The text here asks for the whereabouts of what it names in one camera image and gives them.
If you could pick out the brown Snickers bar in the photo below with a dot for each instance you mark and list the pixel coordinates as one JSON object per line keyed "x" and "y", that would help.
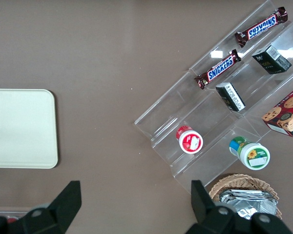
{"x": 261, "y": 27}
{"x": 218, "y": 69}

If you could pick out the clear acrylic stepped stand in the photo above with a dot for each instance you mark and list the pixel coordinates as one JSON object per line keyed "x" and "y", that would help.
{"x": 205, "y": 117}

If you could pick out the green lid yogurt cup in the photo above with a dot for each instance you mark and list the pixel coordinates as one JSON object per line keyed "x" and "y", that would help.
{"x": 255, "y": 156}

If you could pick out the small black carton box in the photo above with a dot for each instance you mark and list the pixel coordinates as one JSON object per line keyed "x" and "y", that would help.
{"x": 271, "y": 60}
{"x": 230, "y": 100}

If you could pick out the light tan wicker basket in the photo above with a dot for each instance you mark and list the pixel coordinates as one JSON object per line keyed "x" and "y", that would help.
{"x": 241, "y": 181}

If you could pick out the cream plastic tray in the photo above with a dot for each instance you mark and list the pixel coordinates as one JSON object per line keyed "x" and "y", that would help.
{"x": 22, "y": 129}

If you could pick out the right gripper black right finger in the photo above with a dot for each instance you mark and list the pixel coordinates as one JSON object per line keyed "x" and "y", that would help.
{"x": 210, "y": 219}

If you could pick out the aluminium foil container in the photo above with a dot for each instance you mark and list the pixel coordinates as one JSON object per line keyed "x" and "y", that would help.
{"x": 246, "y": 200}

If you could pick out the clear acrylic bottle rack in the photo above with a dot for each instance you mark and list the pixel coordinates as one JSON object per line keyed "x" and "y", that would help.
{"x": 5, "y": 212}

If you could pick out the red chocolate chip cookie box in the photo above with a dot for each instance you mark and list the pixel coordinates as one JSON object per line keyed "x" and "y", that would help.
{"x": 288, "y": 114}

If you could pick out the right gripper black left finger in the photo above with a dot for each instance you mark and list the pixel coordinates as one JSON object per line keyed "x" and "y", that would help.
{"x": 63, "y": 209}

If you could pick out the red lid yogurt cup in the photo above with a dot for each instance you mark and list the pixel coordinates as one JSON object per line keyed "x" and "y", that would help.
{"x": 191, "y": 142}

